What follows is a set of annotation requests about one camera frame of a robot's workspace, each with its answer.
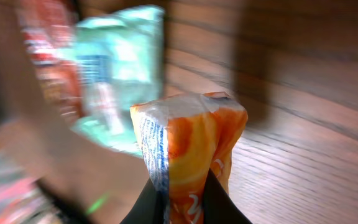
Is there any red purple snack packet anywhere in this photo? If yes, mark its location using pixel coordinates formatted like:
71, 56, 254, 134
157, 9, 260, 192
0, 153, 63, 224

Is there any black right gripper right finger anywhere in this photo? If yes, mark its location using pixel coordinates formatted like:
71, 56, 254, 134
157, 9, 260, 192
203, 169, 252, 224

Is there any small orange snack packet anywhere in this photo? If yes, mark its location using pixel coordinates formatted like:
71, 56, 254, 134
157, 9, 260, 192
130, 92, 248, 223

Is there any teal wrapper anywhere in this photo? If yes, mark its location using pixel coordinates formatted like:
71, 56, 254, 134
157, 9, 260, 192
73, 5, 164, 157

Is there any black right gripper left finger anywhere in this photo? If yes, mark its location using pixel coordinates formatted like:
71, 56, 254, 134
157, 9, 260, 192
120, 179, 164, 224

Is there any orange brown chocolate bar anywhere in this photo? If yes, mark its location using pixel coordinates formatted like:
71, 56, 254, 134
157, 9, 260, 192
17, 0, 84, 124

